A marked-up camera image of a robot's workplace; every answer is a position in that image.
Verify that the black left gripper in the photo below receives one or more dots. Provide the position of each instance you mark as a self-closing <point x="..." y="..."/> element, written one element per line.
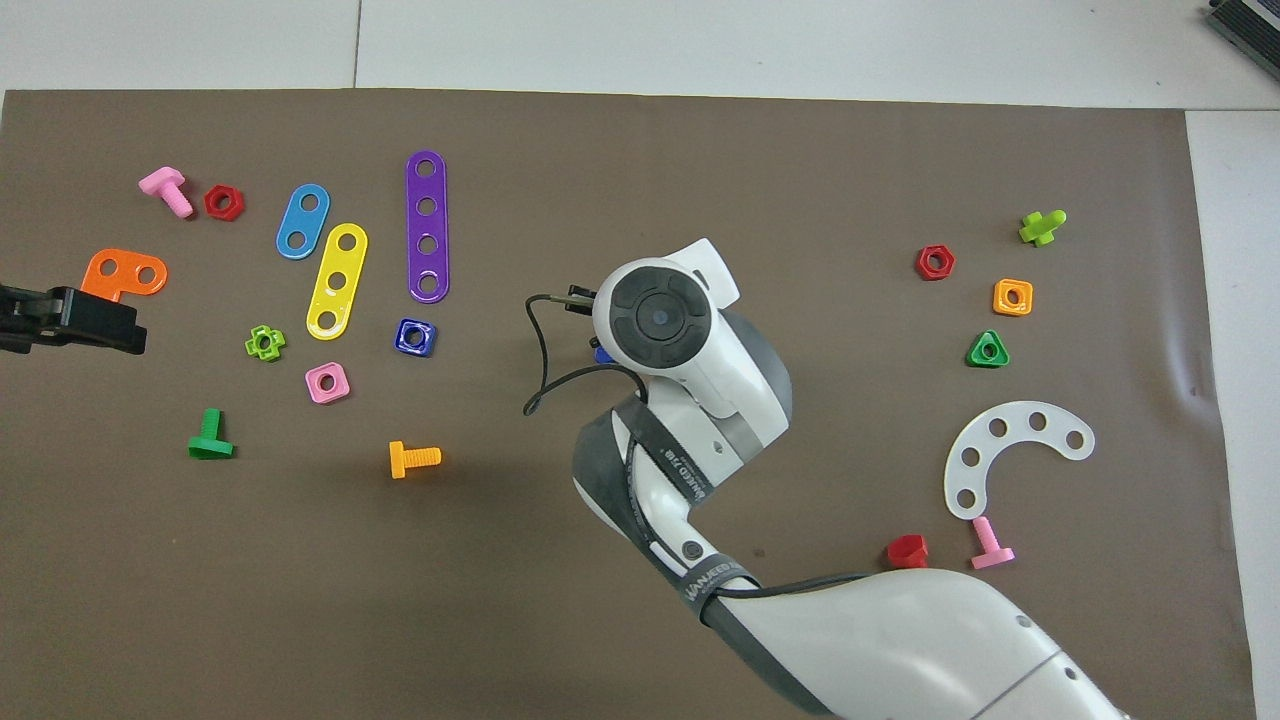
<point x="95" y="320"/>

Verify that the blue square nut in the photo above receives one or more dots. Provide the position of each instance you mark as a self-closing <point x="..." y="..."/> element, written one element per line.
<point x="401" y="345"/>

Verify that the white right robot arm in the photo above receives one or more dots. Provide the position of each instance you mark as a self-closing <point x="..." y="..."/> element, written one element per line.
<point x="900" y="640"/>

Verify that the pink toy screw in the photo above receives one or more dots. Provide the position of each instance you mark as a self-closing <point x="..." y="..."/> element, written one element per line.
<point x="985" y="540"/>
<point x="165" y="184"/>

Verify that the lime green cross nut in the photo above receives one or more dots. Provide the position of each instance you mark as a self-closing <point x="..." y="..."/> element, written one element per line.
<point x="251" y="345"/>

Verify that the red hexagon nut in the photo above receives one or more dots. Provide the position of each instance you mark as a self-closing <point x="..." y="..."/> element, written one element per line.
<point x="211" y="203"/>
<point x="922" y="265"/>

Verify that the green toy screw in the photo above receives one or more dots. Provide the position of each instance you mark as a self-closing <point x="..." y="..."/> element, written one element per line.
<point x="211" y="440"/>

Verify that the pink square nut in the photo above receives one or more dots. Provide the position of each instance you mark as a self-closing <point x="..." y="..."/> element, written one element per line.
<point x="312" y="392"/>

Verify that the orange toy screw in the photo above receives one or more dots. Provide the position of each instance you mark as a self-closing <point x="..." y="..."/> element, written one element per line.
<point x="400" y="460"/>

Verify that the red toy screw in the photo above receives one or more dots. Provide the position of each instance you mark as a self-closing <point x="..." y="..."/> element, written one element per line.
<point x="905" y="552"/>

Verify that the orange square nut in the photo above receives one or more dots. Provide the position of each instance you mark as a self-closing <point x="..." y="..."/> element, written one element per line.
<point x="998" y="305"/>

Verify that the green triangle nut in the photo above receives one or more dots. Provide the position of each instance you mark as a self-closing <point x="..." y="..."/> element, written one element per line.
<point x="1001" y="359"/>

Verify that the lime green cross screw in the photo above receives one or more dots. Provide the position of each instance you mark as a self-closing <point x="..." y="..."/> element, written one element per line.
<point x="1040" y="230"/>

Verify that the orange heart-shaped plate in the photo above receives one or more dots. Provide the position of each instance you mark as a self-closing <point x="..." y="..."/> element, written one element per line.
<point x="95" y="280"/>

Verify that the blue two-hole strip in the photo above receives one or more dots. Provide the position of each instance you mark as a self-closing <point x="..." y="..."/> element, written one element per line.
<point x="303" y="221"/>

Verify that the yellow three-hole strip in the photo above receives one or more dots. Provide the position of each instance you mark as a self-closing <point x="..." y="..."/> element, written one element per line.
<point x="343" y="260"/>

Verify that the purple four-hole strip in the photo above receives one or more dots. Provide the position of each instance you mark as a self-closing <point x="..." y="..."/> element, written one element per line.
<point x="427" y="226"/>

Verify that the brown table mat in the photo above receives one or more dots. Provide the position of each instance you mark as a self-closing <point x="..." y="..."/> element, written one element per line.
<point x="600" y="150"/>

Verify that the white curved strip with holes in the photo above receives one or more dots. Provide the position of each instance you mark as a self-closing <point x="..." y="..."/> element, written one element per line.
<point x="1018" y="420"/>

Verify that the grey black device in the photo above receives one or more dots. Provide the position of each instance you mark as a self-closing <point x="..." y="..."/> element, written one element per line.
<point x="1250" y="25"/>

